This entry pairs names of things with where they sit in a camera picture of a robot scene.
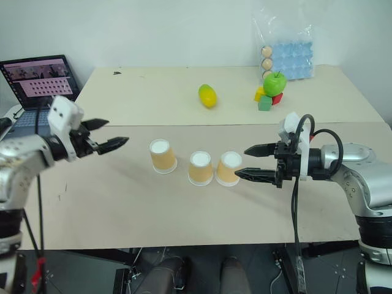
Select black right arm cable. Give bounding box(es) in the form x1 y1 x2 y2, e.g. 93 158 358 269
290 113 316 294

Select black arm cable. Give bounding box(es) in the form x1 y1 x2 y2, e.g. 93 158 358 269
34 103 47 294
290 113 316 294

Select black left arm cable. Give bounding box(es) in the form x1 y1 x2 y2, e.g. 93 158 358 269
34 103 47 294

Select yellow toy block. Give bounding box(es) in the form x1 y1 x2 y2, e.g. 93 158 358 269
254 86 268 104

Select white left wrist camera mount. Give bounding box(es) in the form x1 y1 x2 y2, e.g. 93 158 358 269
48 95 85 162

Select green toy block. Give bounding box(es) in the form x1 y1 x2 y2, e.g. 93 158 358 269
257 95 273 112

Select green toy apple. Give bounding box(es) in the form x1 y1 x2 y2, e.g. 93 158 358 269
263 71 288 96

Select short black right wrist cable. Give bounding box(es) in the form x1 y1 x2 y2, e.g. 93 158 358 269
312 129 344 180

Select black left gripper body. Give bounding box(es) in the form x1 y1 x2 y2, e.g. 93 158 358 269
69 121 102 159

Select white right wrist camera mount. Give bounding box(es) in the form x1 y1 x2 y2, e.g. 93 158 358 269
278 111 312 182

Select orange paper cup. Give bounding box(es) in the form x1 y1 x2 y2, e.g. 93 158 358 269
149 138 178 175
187 150 214 187
214 151 244 187

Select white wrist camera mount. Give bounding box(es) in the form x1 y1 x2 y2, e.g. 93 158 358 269
48 95 85 162
278 111 312 182

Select yellow green toy mango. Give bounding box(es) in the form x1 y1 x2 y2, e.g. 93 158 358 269
198 83 218 109

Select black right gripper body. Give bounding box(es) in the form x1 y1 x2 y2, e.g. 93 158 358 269
274 140 303 189

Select blue egg tray in bag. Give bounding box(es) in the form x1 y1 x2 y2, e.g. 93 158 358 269
251 8 317 83

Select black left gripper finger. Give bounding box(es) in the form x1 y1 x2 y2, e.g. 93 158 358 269
97 137 130 155
81 118 110 132

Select black laptop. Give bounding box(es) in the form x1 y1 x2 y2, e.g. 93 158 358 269
0 54 82 136

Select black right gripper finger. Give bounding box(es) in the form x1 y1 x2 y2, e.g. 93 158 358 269
243 142 278 158
235 167 278 185

